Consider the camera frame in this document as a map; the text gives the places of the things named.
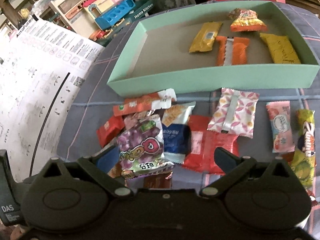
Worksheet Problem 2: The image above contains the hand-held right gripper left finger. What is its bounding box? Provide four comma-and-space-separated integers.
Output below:
24, 145, 133, 197

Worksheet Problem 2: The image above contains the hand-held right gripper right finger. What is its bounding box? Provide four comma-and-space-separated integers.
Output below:
199, 147, 309, 197

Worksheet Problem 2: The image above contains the large red snack packet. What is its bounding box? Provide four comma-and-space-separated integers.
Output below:
182, 115, 239, 174

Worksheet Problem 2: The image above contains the small red snack packet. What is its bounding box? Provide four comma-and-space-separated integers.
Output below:
96, 115, 125, 148

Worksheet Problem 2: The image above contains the purple grape gummy packet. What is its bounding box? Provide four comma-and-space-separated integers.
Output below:
117, 114, 174, 178

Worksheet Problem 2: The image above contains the blue and white cracker packet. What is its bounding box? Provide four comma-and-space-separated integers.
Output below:
161, 102, 196, 164

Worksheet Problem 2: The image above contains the orange packet with white end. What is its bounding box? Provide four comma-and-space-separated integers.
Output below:
113, 88, 177, 117

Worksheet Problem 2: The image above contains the mint green cardboard box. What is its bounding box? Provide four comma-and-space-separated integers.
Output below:
107, 1, 320, 97

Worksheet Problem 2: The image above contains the yellow green cartoon snack packet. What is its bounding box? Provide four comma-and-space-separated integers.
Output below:
290, 109, 316, 188

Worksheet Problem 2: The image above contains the pink white floral snack packet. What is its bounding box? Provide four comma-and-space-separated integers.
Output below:
207, 87, 260, 138

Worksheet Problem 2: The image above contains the pink peach snack packet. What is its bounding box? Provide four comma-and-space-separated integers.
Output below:
265, 100, 295, 153

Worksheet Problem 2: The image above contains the grey plaid blanket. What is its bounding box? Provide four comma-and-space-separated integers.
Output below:
56, 1, 320, 240

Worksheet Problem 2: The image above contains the white printed instruction sheet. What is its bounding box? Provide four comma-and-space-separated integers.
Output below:
0, 17, 105, 183

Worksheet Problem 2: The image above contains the orange and white snack packet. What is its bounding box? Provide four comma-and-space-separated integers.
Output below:
215, 36, 250, 66

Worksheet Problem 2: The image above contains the yellow snack packet with barcode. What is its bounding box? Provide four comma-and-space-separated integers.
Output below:
189, 22, 223, 53

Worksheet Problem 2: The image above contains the small red yellow toy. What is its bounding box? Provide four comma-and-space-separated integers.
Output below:
90, 29, 113, 40

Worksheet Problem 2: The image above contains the plain yellow snack packet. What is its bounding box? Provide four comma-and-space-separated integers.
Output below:
259, 33, 301, 64

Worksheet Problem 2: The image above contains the orange yellow patterned snack bag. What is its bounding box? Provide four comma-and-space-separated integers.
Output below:
228, 8, 267, 32

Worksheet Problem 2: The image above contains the blue toy rack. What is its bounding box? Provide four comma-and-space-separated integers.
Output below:
95, 0, 137, 30

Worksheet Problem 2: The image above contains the teal toy kitchen box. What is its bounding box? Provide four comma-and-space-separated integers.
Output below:
110, 0, 155, 34

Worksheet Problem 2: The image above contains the pink toy house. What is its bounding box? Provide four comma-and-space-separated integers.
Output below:
82, 0, 130, 23

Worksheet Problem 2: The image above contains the cream toy kitchen unit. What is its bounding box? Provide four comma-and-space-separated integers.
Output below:
49, 0, 95, 30

